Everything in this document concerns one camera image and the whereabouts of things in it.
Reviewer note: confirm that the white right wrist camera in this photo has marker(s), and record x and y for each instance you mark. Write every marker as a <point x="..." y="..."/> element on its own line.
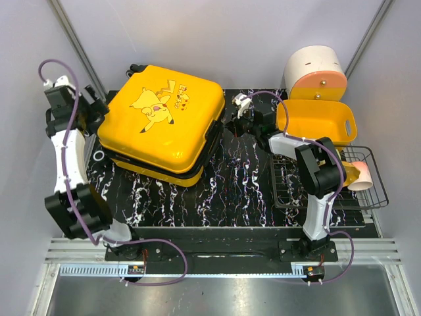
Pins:
<point x="242" y="103"/>

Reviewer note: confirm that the black wire rack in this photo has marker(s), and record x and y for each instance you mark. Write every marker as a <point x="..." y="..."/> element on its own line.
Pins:
<point x="371" y="191"/>

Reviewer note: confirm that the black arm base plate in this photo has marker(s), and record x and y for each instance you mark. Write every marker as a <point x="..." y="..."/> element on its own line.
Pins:
<point x="273" y="243"/>

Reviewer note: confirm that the white pink drawer cabinet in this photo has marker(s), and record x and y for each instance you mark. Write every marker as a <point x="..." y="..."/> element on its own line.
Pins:
<point x="314" y="73"/>

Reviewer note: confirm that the aluminium frame rail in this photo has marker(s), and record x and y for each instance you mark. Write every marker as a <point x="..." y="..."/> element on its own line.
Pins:
<point x="81" y="259"/>

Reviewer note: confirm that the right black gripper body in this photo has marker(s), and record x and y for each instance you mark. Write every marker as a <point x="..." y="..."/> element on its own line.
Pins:
<point x="245" y="125"/>

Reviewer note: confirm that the pink white cup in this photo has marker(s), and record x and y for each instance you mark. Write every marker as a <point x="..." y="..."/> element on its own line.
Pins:
<point x="364" y="182"/>

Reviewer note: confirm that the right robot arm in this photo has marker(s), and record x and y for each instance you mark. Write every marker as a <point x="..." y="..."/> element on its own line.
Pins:
<point x="319" y="166"/>

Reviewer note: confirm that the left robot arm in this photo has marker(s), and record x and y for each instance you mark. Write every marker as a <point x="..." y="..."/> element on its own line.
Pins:
<point x="80" y="211"/>

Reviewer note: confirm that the yellow Pikachu suitcase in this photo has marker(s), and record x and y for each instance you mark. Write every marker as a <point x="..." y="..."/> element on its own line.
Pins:
<point x="163" y="124"/>

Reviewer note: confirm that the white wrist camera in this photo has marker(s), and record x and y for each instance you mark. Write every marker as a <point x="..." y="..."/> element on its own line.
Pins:
<point x="242" y="103"/>
<point x="61" y="81"/>

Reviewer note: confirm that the yellow plastic basket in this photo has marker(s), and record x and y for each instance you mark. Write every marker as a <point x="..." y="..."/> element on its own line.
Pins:
<point x="316" y="119"/>

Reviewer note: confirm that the yellow ceramic dish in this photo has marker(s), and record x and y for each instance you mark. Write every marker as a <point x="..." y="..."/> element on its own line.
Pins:
<point x="352" y="173"/>

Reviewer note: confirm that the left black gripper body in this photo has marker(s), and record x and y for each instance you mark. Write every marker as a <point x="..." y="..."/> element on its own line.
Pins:
<point x="88" y="112"/>

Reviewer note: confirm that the black marble pattern mat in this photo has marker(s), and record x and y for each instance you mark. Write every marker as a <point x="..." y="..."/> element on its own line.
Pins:
<point x="242" y="185"/>

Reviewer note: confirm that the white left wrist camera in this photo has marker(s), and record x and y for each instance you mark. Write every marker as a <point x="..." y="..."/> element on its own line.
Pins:
<point x="61" y="81"/>

